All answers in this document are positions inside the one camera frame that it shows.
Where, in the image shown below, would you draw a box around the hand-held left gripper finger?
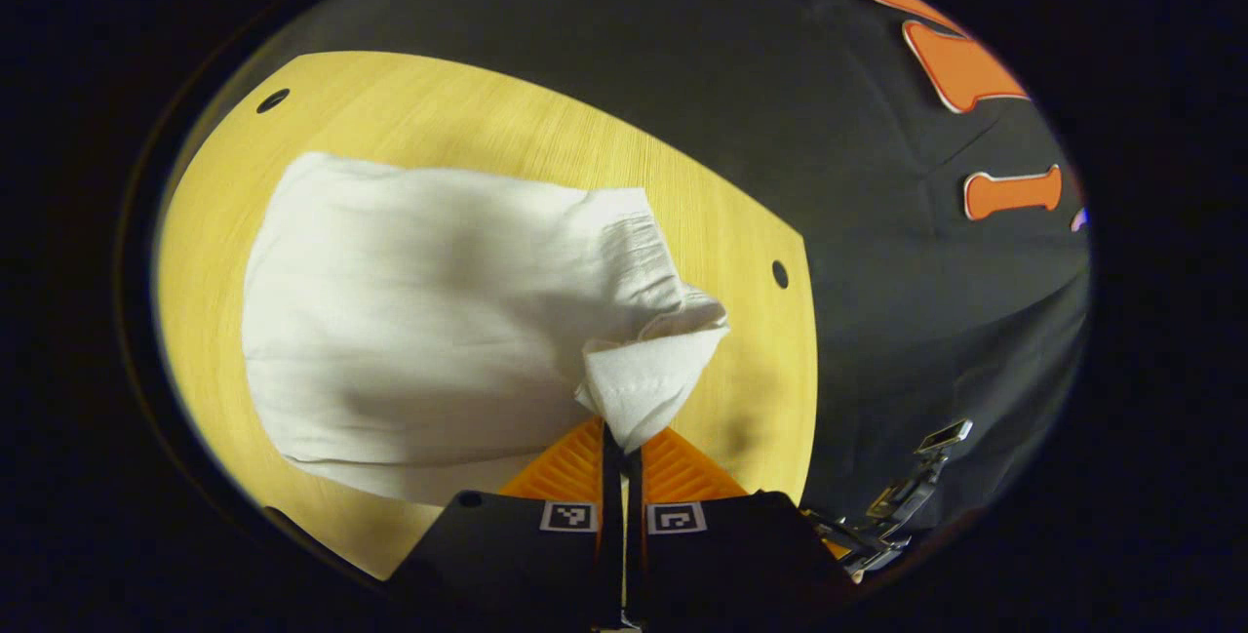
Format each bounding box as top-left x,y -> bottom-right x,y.
625,426 -> 851,630
390,418 -> 625,630

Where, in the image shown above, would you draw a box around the white jeans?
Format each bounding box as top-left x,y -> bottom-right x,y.
241,152 -> 730,507

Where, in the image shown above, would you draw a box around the metal clamp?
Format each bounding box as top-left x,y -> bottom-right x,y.
801,418 -> 974,583

